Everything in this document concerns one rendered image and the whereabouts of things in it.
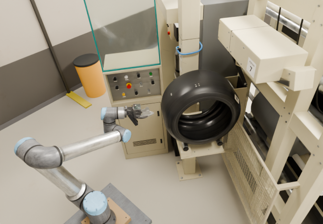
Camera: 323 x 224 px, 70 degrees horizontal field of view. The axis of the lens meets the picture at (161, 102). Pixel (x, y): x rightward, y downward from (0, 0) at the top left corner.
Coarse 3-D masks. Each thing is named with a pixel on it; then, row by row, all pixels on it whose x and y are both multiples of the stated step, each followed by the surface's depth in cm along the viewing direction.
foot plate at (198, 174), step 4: (196, 160) 282; (176, 164) 279; (180, 164) 279; (196, 164) 277; (180, 168) 275; (196, 168) 273; (180, 172) 271; (196, 172) 269; (200, 172) 269; (180, 176) 266; (184, 176) 266; (188, 176) 265; (192, 176) 265; (196, 176) 265; (200, 176) 264; (180, 180) 262
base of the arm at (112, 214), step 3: (111, 210) 170; (111, 213) 165; (114, 213) 171; (111, 216) 164; (114, 216) 168; (108, 219) 160; (111, 219) 164; (114, 219) 168; (90, 222) 162; (105, 222) 159; (108, 222) 161; (111, 222) 163; (114, 222) 166
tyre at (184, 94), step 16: (176, 80) 168; (192, 80) 159; (208, 80) 157; (224, 80) 166; (176, 96) 157; (192, 96) 152; (208, 96) 153; (224, 96) 155; (176, 112) 158; (208, 112) 200; (224, 112) 193; (176, 128) 167; (192, 128) 200; (208, 128) 196; (224, 128) 176; (192, 144) 181
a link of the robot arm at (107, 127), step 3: (105, 123) 165; (108, 123) 164; (111, 123) 165; (114, 123) 168; (105, 126) 166; (108, 126) 166; (111, 126) 165; (105, 129) 167; (108, 129) 166; (111, 129) 164; (105, 132) 169
